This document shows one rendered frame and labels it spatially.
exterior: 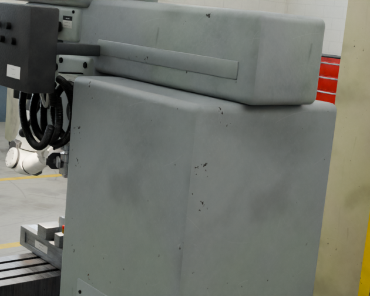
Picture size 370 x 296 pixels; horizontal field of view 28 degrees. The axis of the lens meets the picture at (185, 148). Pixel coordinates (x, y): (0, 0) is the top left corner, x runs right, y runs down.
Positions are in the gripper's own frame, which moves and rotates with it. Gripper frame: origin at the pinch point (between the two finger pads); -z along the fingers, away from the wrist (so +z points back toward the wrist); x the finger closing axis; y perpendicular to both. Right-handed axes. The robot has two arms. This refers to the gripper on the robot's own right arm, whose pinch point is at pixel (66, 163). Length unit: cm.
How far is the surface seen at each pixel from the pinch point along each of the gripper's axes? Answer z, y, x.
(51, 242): -2.0, 25.8, -3.5
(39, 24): -50, -45, -14
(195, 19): -67, -50, 19
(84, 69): -27.8, -33.1, -0.1
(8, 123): 643, 102, 1
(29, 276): -14.0, 32.6, -10.8
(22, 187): 451, 128, 10
